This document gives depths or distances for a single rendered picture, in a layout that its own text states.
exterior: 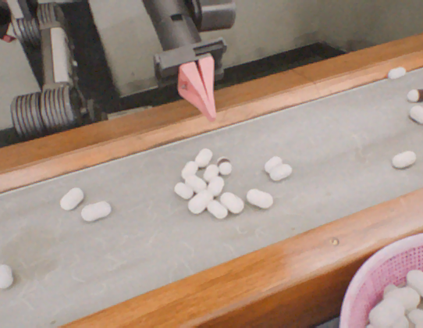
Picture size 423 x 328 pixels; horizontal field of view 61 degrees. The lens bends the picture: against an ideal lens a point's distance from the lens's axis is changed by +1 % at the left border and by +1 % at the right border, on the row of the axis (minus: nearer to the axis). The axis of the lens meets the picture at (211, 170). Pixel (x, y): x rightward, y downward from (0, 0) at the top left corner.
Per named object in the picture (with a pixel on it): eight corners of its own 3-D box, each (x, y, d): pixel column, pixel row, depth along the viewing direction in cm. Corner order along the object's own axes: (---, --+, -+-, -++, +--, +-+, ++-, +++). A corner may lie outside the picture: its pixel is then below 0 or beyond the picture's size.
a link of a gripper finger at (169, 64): (233, 102, 46) (207, 43, 48) (180, 118, 44) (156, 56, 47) (225, 126, 52) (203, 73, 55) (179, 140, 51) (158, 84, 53)
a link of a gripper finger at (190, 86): (250, 97, 46) (223, 39, 49) (199, 112, 45) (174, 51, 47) (240, 121, 53) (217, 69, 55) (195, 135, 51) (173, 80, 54)
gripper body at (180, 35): (229, 47, 49) (209, 4, 51) (157, 65, 46) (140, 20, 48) (222, 74, 55) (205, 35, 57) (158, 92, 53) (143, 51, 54)
